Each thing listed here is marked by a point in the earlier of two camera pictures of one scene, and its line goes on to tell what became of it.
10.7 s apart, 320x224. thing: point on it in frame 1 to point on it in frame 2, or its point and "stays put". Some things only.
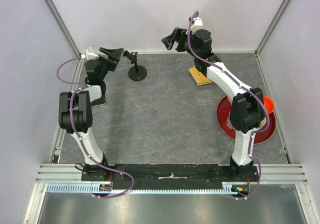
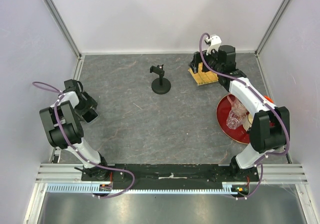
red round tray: x=224 y=107 stays put
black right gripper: x=178 y=35 to x=197 y=59
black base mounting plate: x=168 y=176 stays put
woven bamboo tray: x=199 y=77 stays put
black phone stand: x=136 y=73 to x=161 y=85
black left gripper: x=116 y=54 to x=90 y=104
